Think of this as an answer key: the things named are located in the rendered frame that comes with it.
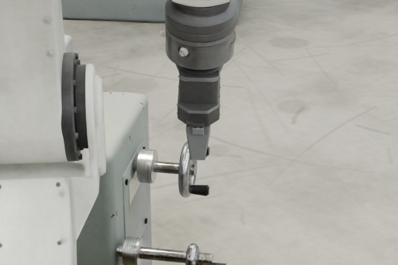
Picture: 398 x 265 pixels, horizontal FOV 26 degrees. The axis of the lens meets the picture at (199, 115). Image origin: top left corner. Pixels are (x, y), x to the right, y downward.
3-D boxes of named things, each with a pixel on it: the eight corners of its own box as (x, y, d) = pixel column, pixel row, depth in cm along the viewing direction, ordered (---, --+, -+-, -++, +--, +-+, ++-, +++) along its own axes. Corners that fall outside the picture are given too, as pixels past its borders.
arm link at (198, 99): (233, 128, 111) (237, 52, 103) (159, 126, 111) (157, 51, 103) (233, 70, 121) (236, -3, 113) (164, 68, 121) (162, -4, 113)
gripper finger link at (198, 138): (186, 156, 116) (186, 120, 112) (209, 157, 116) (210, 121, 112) (185, 164, 115) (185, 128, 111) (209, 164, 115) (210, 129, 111)
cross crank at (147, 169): (213, 183, 184) (213, 132, 179) (204, 210, 174) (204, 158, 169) (140, 176, 187) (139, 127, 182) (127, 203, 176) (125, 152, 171)
